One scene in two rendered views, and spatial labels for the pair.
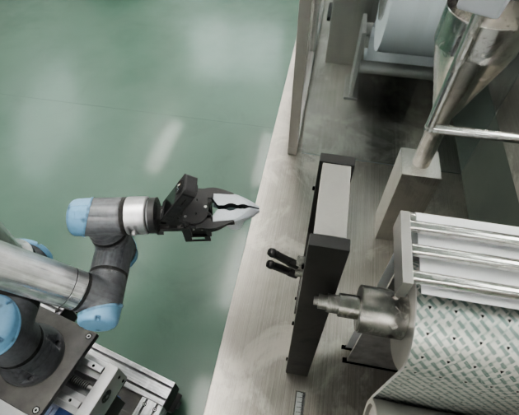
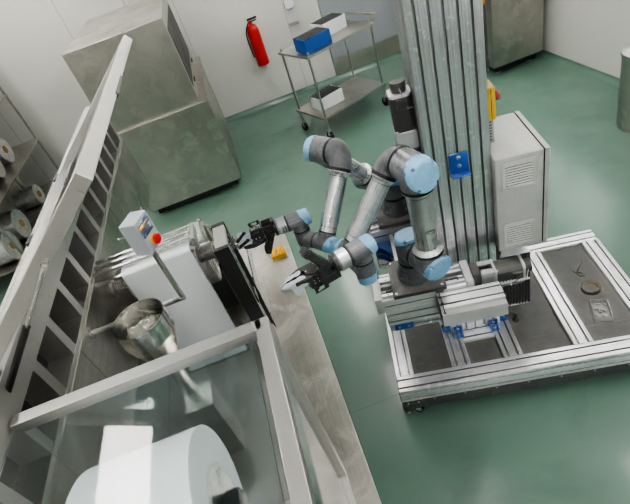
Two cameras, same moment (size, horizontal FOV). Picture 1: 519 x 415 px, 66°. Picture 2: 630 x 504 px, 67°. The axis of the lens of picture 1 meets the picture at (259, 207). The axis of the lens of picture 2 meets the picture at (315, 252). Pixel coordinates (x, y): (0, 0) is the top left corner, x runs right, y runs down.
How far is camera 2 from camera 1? 175 cm
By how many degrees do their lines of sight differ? 89
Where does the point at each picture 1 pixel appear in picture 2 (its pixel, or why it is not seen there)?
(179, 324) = (455, 462)
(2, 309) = (403, 239)
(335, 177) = (220, 242)
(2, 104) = not seen: outside the picture
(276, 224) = (319, 394)
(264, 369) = (286, 318)
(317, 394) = not seen: hidden behind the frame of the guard
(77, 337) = (402, 290)
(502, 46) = (137, 310)
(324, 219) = (220, 229)
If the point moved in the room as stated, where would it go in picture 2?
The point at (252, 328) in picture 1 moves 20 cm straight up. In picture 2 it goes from (301, 329) to (285, 295)
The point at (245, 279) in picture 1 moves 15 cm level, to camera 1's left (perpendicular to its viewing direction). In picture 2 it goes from (318, 348) to (353, 329)
